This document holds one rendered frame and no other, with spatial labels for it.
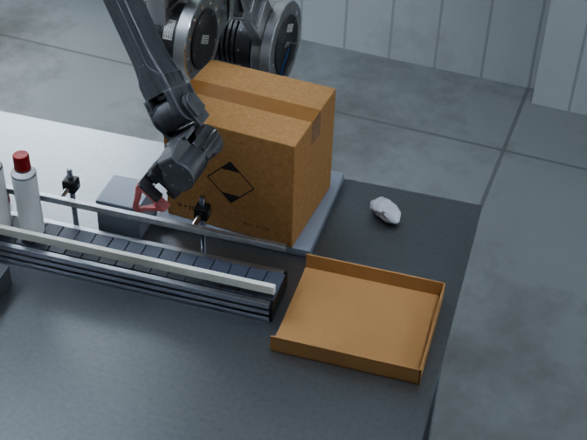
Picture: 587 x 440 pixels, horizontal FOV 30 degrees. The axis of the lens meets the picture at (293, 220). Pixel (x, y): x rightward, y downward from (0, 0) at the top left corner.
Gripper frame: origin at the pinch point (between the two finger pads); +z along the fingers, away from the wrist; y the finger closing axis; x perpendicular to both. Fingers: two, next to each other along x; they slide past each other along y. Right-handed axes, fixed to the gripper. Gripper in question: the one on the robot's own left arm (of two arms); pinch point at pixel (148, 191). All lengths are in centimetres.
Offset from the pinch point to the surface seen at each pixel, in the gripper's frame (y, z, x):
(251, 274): -15.7, 14.4, 29.2
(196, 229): -16.3, 16.0, 14.6
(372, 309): -20, 2, 52
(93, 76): -194, 174, -22
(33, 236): -6.9, 40.5, -8.0
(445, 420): -68, 59, 115
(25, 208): -9.0, 37.7, -13.1
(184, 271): -9.0, 19.7, 18.3
